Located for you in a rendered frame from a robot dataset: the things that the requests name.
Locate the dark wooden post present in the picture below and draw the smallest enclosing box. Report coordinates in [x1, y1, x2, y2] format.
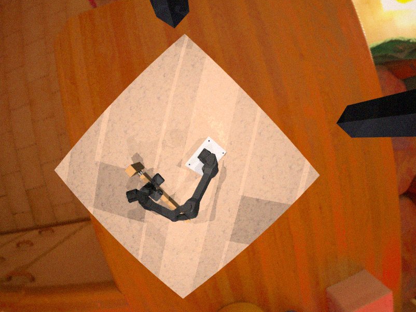
[125, 162, 145, 177]

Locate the wooden side rail with steel hooks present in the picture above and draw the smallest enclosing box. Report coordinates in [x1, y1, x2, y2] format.
[139, 171, 190, 223]

